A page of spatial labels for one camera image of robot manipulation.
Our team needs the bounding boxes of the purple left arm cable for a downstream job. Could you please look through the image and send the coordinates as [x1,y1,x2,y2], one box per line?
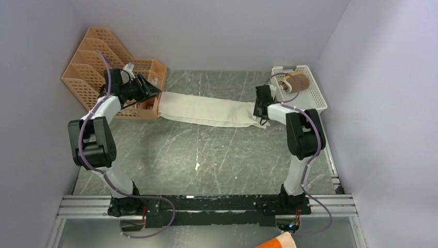
[77,50,177,240]

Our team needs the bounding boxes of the aluminium frame rail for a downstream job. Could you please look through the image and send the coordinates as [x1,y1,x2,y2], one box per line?
[57,194,358,219]

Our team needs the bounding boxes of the white plastic basket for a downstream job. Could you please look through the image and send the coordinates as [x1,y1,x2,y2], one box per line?
[270,65,328,114]

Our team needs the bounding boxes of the yellow brown bear towel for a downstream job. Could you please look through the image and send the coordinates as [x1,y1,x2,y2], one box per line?
[279,72,310,94]

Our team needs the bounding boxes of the white towel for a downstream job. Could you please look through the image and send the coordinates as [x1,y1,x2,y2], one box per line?
[158,92,270,129]

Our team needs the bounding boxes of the orange white striped object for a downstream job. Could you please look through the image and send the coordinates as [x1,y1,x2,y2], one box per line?
[256,232,297,248]

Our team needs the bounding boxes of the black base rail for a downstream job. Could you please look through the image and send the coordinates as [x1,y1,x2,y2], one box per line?
[106,193,311,228]

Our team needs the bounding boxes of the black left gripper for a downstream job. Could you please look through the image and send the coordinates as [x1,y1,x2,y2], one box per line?
[120,73,162,104]

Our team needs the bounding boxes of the orange plastic file rack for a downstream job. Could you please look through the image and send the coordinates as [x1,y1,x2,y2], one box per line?
[61,27,167,120]

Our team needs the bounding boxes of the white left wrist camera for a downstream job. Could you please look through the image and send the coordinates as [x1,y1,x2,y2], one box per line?
[123,62,135,78]

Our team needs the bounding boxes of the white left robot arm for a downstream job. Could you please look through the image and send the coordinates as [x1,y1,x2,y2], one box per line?
[68,68,162,217]

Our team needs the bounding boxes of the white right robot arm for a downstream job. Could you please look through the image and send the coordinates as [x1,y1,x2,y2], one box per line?
[254,85,326,215]

